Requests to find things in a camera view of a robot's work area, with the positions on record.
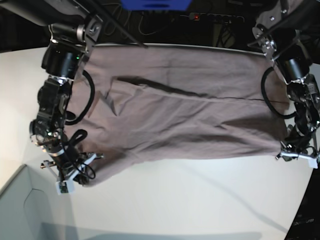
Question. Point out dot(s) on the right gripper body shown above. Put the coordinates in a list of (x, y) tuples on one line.
[(65, 168)]

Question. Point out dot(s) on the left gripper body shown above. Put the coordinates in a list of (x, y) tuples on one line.
[(301, 147)]

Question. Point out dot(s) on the pink t-shirt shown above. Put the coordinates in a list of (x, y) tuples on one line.
[(176, 103)]

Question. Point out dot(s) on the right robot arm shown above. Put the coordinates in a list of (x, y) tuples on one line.
[(75, 26)]

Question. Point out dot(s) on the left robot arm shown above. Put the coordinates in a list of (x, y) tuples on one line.
[(277, 34)]

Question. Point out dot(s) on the grey cardboard box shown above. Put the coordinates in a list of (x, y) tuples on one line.
[(31, 209)]

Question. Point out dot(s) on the black power strip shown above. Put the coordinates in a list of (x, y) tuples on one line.
[(216, 18)]

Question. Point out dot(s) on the blue plastic bin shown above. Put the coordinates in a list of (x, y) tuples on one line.
[(156, 5)]

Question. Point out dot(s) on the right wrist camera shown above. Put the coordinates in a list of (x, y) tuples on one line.
[(65, 187)]

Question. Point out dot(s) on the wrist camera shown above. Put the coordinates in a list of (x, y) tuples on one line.
[(313, 163), (65, 187)]

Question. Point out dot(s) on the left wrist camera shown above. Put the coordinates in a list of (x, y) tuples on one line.
[(313, 163)]

